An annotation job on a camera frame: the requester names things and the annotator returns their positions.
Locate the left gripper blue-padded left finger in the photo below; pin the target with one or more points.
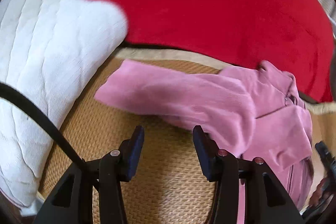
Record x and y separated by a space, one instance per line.
71 200

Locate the white quilted pillow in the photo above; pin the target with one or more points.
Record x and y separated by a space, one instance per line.
50 49

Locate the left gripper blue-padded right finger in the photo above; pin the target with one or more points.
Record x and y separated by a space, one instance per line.
266 200

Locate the pink corduroy garment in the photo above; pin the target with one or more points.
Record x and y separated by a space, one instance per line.
250 113

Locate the red blanket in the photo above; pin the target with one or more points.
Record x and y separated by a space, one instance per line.
294 35

